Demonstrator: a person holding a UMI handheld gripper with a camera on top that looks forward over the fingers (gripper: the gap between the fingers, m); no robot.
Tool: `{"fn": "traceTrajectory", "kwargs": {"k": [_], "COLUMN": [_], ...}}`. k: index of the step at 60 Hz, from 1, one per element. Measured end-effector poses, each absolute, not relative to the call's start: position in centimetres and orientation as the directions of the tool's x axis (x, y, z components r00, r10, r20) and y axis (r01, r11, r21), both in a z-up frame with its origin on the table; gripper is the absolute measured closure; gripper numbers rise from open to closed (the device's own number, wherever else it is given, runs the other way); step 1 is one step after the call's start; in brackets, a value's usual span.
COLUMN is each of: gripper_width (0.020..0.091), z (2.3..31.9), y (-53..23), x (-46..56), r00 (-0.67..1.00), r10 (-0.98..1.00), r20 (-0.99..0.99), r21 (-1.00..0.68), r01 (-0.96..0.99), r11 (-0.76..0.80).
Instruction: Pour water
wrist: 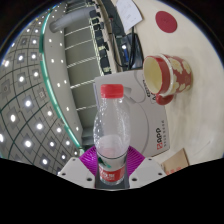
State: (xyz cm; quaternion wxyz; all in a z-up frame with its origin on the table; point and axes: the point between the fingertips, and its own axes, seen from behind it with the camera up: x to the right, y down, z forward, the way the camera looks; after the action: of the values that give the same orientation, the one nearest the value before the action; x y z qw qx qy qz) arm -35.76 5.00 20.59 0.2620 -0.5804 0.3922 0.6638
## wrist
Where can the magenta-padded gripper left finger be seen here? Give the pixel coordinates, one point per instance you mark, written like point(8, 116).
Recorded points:
point(78, 170)

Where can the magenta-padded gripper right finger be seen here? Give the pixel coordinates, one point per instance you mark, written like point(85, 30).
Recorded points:
point(146, 170)

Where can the clear red-capped water bottle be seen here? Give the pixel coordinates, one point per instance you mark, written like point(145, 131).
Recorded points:
point(111, 133)

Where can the large white cardboard box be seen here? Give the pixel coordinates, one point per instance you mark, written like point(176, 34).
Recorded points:
point(146, 126)

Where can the group of ceiling lights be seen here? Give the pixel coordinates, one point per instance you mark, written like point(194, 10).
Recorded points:
point(28, 103)

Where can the red mug with white flowers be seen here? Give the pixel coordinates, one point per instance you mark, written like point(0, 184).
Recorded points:
point(178, 75)

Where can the black desktop device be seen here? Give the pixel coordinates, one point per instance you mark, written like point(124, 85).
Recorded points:
point(128, 50)

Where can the row of black office chairs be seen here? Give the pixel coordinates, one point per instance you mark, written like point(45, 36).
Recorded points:
point(101, 50)

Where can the long curved conference desk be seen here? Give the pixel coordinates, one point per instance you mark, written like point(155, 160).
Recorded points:
point(111, 33)

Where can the flat round red coaster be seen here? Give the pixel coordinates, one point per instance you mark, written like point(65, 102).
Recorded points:
point(166, 21)

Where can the white printed paper sheet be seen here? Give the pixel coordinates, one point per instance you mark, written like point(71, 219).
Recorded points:
point(128, 13)

